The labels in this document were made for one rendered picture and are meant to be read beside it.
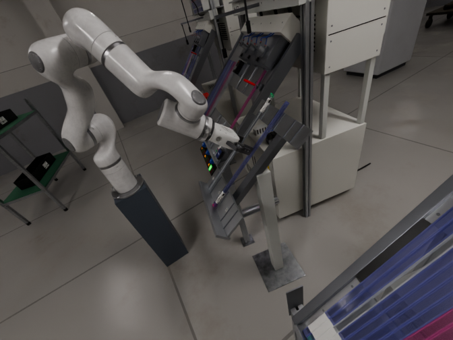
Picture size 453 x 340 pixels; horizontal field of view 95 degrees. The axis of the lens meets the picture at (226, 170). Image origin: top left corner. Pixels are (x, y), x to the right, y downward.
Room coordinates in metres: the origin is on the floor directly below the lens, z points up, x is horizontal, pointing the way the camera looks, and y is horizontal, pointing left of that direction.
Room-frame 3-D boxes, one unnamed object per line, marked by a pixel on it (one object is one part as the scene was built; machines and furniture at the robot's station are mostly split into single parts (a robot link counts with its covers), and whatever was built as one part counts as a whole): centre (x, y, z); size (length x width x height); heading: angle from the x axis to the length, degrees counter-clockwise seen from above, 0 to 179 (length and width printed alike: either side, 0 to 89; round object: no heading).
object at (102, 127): (1.03, 0.56, 1.00); 0.19 x 0.12 x 0.24; 143
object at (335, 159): (1.35, -0.55, 0.31); 0.70 x 0.65 x 0.62; 7
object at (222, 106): (2.75, -0.20, 0.66); 1.01 x 0.73 x 1.31; 97
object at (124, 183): (1.01, 0.58, 0.79); 0.19 x 0.19 x 0.18
